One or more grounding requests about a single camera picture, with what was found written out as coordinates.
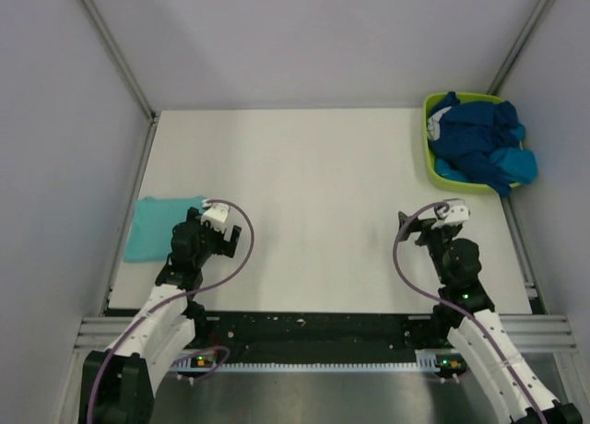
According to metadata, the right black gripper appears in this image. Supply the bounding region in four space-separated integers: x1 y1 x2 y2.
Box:
398 212 458 285

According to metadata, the teal t shirt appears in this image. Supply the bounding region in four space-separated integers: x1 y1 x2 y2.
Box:
123 196 205 263

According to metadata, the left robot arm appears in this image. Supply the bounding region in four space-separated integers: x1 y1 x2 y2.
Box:
77 199 242 423

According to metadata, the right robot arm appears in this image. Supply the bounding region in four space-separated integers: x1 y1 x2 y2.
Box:
392 205 584 423

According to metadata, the light blue t shirt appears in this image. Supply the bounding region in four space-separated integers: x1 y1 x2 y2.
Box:
430 124 538 196

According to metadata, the dark blue t shirt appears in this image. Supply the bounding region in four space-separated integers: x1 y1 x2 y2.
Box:
431 90 522 197

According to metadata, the green plastic bin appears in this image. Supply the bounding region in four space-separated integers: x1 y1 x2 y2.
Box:
422 90 526 195

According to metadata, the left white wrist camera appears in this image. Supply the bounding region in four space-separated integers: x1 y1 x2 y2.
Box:
201 199 230 233

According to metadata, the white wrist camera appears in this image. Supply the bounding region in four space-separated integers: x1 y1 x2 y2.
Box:
432 198 470 229
201 199 230 233

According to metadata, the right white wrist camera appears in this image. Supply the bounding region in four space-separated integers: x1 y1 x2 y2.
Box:
432 198 470 229

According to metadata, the grey slotted cable duct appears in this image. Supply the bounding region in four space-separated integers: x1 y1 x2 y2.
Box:
170 349 442 374

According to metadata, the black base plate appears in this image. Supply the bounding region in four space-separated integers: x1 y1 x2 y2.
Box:
188 311 451 364

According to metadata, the left aluminium frame post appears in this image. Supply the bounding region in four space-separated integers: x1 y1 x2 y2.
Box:
77 0 156 122

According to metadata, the aluminium frame post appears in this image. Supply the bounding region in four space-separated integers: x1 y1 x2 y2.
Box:
77 0 156 122
487 0 557 96

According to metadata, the right aluminium frame post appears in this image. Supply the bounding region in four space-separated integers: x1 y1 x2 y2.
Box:
487 0 557 96

